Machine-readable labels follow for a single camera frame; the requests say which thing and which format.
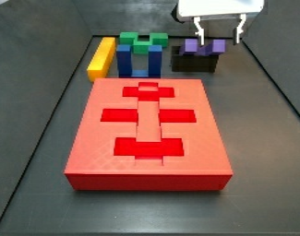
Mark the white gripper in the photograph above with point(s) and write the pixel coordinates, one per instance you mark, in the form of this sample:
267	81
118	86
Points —
216	9

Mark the purple U-shaped block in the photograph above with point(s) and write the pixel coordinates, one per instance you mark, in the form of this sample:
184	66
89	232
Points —
214	48

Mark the black angled fixture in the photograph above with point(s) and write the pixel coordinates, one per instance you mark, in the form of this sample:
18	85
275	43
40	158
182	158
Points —
192	63

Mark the red slotted board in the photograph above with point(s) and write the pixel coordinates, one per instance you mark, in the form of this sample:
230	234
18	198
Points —
147	138

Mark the green stepped block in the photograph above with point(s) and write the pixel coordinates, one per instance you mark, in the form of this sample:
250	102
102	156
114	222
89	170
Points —
129	38

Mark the blue U-shaped block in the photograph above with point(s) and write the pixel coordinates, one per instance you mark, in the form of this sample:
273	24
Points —
133	65

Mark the yellow long bar block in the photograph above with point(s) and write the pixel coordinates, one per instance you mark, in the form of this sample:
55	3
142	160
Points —
102	59

